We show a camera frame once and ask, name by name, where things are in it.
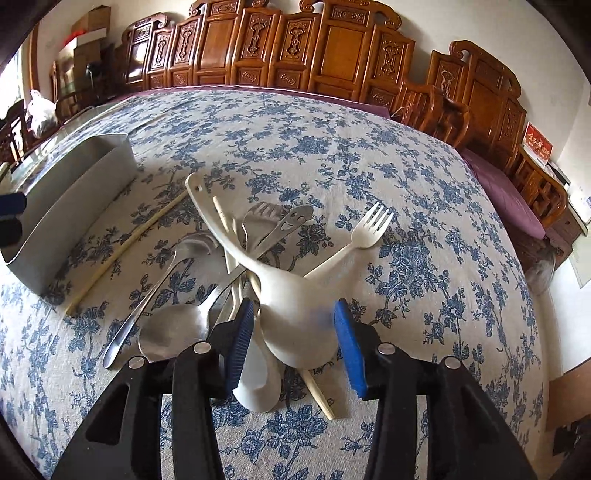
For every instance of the metal fork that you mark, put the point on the metal fork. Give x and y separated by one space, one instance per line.
258 217

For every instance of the small cream plastic spoon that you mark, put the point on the small cream plastic spoon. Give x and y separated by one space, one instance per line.
258 378

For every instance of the wooden armchair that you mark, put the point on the wooden armchair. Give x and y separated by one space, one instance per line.
438 110

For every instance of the short carved wooden sofa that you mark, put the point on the short carved wooden sofa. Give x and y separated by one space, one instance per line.
489 92

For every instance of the cream plastic fork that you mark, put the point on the cream plastic fork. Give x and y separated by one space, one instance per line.
367 230

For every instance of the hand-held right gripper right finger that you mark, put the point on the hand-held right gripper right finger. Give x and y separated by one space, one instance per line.
348 346

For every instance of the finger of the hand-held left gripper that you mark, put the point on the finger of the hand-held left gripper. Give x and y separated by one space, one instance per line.
11 204
10 230

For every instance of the dark wooden chair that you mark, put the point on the dark wooden chair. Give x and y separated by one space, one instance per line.
14 134

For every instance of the grey utensil container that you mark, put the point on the grey utensil container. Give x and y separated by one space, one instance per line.
69 217

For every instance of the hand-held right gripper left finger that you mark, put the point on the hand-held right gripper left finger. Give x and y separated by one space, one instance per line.
240 341

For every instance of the large cream plastic spoon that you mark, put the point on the large cream plastic spoon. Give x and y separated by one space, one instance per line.
295 323

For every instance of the long cream chopstick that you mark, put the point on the long cream chopstick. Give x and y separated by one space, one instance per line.
122 247

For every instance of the long carved wooden sofa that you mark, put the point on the long carved wooden sofa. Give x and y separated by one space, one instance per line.
277 46

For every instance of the wooden side cabinet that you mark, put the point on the wooden side cabinet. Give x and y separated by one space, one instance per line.
565 235

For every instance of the grey round object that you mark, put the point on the grey round object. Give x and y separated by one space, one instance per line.
541 274

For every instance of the red sign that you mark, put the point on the red sign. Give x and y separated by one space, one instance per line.
538 143

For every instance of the white plastic bag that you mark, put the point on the white plastic bag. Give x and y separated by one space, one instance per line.
41 113

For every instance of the blue floral cloth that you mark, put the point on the blue floral cloth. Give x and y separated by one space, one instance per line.
369 152

